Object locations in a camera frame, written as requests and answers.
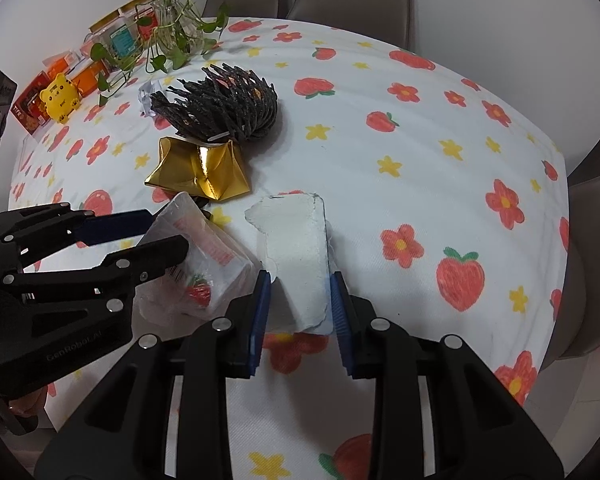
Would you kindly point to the black spiky paper ornament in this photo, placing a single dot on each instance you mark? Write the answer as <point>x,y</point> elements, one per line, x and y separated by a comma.
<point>220,105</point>

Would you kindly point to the orange round tub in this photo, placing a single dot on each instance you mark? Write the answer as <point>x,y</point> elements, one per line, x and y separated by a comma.
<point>87,80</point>

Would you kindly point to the pink container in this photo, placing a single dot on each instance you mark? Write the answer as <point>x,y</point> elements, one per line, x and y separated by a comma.
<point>91,45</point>

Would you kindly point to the yellow tiger toy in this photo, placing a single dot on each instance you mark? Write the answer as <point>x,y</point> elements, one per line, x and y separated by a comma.
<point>60,97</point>

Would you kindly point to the clear plastic strawberry packet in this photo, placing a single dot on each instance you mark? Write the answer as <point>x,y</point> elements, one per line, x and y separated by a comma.
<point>215,260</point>

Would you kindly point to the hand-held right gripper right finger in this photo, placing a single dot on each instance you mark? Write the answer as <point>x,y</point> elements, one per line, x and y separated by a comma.
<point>341,325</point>

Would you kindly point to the torn white foil pouch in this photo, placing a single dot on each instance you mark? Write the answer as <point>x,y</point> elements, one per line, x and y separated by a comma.
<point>295,250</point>

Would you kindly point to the orange box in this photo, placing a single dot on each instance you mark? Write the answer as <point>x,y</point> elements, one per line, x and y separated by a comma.
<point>60,64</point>

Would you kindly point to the red gift box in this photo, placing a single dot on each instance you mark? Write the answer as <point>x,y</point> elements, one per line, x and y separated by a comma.
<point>27,107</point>

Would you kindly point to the glass vase with plant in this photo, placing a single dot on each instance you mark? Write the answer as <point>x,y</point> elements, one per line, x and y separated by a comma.
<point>202,27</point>

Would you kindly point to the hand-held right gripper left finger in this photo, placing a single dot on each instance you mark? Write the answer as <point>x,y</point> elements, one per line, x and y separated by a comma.
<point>260,320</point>

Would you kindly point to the crumpled silver foil wrapper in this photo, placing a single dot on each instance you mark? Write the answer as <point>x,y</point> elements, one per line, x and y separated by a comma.
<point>147,96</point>

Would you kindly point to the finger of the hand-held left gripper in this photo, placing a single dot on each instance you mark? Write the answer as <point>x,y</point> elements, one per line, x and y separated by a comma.
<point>140,260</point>
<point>120,226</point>

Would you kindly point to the person's left hand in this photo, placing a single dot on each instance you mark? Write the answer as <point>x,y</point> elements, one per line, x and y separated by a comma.
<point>27,402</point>

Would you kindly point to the crumpled gold foil paper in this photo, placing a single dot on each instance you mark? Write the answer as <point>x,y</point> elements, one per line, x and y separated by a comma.
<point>200,170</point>

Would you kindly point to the gold-lid jar teal label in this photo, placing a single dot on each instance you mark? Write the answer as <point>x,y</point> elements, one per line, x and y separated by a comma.
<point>122,40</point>

